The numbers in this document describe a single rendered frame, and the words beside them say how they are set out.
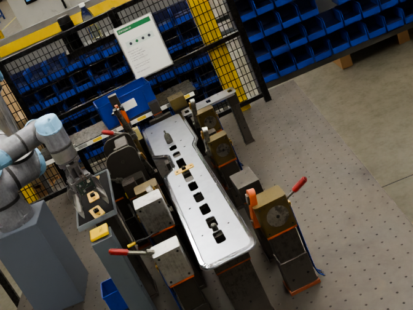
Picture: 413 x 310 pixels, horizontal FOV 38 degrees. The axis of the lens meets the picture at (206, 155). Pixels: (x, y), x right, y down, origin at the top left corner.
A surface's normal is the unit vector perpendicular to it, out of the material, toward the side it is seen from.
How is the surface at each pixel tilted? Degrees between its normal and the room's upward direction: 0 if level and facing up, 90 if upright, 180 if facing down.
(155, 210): 90
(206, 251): 0
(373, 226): 0
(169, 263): 90
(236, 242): 0
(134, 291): 90
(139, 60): 90
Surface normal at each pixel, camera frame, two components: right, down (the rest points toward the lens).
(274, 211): 0.22, 0.34
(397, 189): -0.38, -0.83
